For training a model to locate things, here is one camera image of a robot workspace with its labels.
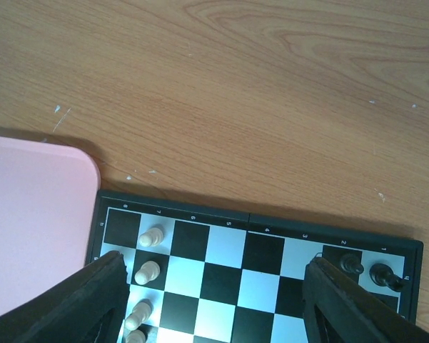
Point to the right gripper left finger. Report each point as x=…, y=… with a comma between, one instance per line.
x=89, y=306

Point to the black chess piece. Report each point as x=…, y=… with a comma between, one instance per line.
x=351, y=264
x=383, y=276

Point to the black white chessboard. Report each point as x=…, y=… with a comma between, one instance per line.
x=233, y=276

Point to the white pawn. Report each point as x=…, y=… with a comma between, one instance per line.
x=148, y=272
x=137, y=336
x=140, y=313
x=151, y=238

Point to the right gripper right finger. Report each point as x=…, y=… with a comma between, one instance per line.
x=336, y=309

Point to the pink plastic tray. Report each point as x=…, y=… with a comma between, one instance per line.
x=47, y=200

